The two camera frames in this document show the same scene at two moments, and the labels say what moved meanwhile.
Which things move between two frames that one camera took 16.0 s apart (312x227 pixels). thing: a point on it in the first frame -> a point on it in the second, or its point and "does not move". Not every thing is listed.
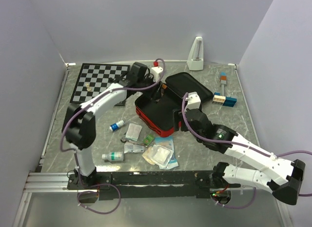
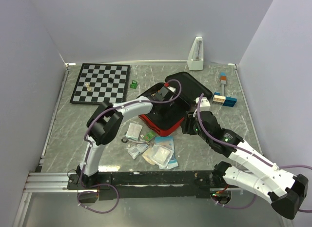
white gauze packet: (160, 155) does not move
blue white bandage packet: (167, 141) does not move
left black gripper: (155, 93) -> (164, 113)
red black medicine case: (158, 114) does not move
